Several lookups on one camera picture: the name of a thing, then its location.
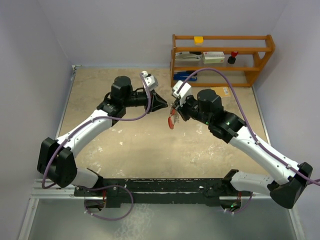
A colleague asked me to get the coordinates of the white staples box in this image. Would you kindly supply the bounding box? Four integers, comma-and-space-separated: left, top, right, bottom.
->
202, 51, 225, 64

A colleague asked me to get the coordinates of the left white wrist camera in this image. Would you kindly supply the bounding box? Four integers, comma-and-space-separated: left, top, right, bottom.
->
140, 71, 159, 92

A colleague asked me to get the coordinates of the yellow block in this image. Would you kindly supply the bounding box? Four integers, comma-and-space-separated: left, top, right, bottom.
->
193, 36, 204, 46

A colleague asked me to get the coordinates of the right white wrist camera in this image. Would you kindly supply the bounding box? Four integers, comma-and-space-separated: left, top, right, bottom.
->
171, 80, 192, 107

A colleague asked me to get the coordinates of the blue black stapler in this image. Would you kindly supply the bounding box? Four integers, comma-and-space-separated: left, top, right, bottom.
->
173, 70, 198, 82

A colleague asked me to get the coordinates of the silver red key holder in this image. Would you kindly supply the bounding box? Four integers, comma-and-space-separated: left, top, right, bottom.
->
167, 103, 180, 130

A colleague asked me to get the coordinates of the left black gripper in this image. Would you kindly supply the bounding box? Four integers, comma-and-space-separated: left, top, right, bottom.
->
122, 88, 167, 114

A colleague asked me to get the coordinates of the aluminium rail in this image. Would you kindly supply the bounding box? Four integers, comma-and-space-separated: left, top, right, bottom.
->
30, 178, 75, 200

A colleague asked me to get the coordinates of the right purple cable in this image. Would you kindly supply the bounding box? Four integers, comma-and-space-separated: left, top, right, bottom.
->
174, 67, 320, 216

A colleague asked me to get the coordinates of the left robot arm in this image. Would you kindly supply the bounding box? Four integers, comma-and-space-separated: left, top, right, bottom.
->
37, 71, 168, 196

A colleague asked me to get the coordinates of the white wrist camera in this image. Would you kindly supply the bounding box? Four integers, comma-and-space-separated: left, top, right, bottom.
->
171, 80, 192, 107
140, 71, 159, 92

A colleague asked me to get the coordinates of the red black stamp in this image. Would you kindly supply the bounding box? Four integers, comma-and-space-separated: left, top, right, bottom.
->
227, 51, 239, 65

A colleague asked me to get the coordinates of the wooden shelf rack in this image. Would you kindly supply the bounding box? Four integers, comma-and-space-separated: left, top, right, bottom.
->
170, 34, 276, 87

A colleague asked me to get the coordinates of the grey stapler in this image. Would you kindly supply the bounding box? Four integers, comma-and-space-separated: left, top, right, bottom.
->
175, 51, 202, 62

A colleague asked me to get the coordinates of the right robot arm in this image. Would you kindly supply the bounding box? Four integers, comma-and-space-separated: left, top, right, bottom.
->
172, 85, 313, 209

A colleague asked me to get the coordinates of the black base frame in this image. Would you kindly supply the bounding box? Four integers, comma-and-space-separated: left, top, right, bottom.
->
74, 178, 250, 208

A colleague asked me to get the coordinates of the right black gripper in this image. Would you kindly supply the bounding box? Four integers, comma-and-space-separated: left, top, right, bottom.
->
172, 93, 212, 126

